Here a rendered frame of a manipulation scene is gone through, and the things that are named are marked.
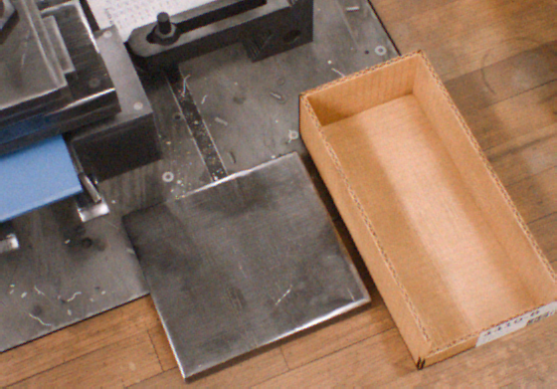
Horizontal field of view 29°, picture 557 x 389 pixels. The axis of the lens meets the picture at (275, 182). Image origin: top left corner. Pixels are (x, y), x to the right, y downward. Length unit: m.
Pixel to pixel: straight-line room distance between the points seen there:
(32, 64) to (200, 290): 0.24
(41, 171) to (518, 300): 0.42
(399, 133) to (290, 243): 0.16
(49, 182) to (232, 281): 0.17
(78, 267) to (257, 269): 0.16
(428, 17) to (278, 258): 0.31
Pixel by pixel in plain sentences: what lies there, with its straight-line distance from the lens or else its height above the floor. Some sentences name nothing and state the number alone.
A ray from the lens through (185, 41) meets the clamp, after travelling 0.97.
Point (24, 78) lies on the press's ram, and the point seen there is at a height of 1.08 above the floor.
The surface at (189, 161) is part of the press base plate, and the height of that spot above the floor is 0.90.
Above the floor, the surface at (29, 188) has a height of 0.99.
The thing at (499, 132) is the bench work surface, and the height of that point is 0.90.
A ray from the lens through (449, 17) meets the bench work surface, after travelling 1.08.
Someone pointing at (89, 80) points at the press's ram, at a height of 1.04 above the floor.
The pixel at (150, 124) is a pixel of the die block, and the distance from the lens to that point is 0.93.
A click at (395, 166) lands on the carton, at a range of 0.97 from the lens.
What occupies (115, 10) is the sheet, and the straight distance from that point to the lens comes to 1.03.
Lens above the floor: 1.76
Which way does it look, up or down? 62 degrees down
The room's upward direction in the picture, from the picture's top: 3 degrees counter-clockwise
